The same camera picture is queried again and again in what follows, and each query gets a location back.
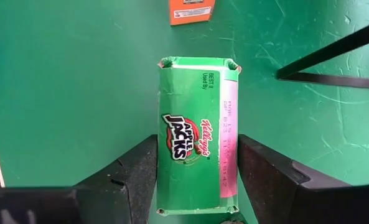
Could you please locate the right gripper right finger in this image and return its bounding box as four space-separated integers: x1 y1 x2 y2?
237 134 369 224

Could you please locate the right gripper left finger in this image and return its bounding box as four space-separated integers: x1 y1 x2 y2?
0 134 158 224

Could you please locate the green Apple Jacks cereal box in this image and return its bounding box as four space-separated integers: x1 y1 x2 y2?
156 55 243 217

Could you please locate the orange Frosted Mini-Wheats cereal box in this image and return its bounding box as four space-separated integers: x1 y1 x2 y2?
168 0 216 26

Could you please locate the green table mat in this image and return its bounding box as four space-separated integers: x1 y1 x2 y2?
0 0 369 224

